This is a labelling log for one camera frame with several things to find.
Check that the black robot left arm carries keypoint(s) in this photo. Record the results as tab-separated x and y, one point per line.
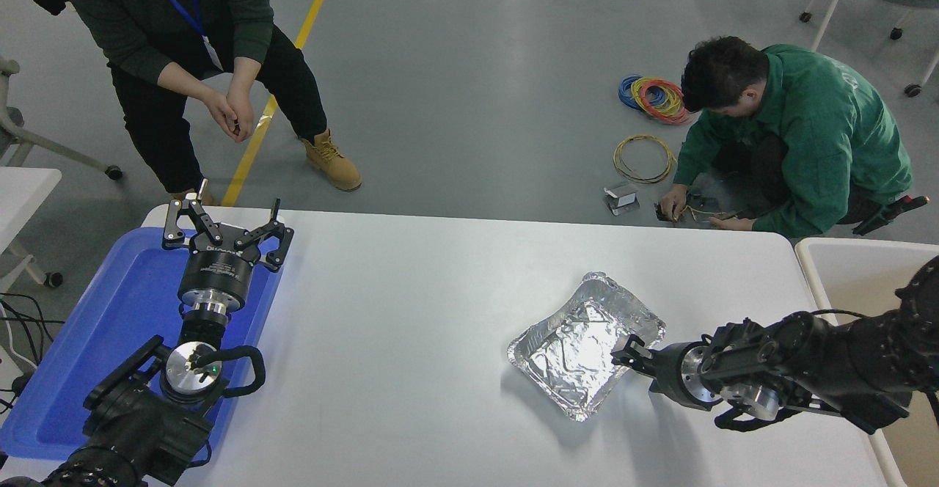
132	428

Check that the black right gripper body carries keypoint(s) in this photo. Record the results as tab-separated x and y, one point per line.
669	375

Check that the white side table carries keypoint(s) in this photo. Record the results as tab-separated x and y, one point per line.
22	193

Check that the grey wheeled chair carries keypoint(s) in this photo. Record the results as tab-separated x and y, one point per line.
15	131

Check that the red and black tool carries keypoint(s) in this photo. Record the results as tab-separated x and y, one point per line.
895	212

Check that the standing person's left hand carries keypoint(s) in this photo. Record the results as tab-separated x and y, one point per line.
246	109

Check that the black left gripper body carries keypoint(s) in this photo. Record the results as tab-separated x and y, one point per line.
216	274

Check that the silver foil tray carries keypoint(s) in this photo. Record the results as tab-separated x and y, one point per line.
579	355

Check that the crouching person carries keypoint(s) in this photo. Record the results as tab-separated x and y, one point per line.
821	120

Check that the crouching person's left hand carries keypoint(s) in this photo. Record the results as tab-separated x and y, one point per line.
730	223

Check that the standing person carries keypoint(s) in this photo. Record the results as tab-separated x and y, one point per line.
161	17

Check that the standing person's right hand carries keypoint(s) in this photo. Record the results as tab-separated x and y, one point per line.
224	116

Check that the crouching person's right hand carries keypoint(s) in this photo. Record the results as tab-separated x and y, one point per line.
673	199

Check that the large pale bin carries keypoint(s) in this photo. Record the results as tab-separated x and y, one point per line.
851	274

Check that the blue plastic tray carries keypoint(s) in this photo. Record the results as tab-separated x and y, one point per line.
110	326

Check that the small silver metal box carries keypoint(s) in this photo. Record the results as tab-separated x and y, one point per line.
622	196

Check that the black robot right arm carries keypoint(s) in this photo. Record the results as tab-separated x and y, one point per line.
843	355

